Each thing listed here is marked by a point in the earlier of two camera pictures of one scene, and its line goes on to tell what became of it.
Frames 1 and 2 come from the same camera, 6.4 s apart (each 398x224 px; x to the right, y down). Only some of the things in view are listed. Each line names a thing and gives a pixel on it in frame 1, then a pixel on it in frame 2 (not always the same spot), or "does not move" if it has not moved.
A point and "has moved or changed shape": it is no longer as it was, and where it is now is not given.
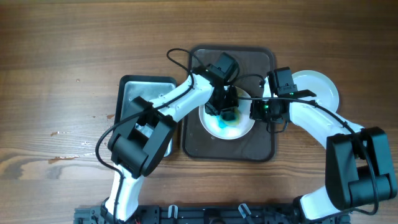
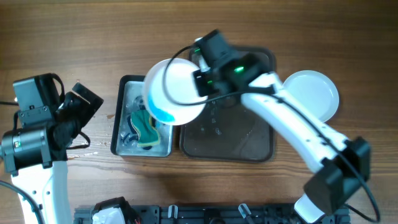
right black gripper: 257,114 to 203,89
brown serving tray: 257,145 does not move
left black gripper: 233,102 to 73,100
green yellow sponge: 231,117 has moved or changed shape
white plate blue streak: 211,124 to 180,86
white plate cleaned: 326,91 does not move
